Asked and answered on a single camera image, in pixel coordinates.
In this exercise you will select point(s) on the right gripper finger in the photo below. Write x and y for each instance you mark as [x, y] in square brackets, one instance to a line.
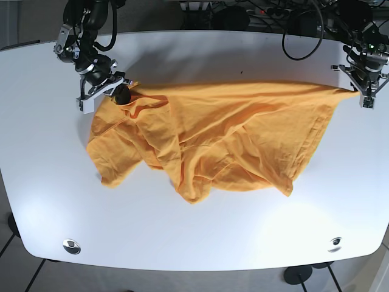
[122, 95]
[86, 106]

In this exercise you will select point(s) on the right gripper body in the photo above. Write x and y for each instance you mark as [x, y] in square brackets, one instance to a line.
[97, 71]

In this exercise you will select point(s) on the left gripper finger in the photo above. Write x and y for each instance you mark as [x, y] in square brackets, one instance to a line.
[367, 101]

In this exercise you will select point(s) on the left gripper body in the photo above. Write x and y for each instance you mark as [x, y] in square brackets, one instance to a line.
[366, 56]

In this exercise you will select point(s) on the orange T-shirt black script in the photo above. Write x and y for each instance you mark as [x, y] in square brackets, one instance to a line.
[237, 136]

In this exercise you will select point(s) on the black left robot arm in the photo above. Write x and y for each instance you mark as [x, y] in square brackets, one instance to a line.
[351, 17]

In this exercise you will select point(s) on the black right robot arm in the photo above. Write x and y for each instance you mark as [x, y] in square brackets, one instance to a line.
[92, 15]

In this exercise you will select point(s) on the left silver table grommet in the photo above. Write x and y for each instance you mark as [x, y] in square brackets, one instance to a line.
[71, 246]

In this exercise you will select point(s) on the silver table grommet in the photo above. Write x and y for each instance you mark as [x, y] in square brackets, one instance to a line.
[71, 246]
[335, 245]

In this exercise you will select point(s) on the right silver table grommet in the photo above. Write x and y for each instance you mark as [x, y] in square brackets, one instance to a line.
[335, 245]

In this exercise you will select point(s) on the black round stand base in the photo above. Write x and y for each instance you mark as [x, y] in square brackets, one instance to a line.
[296, 275]

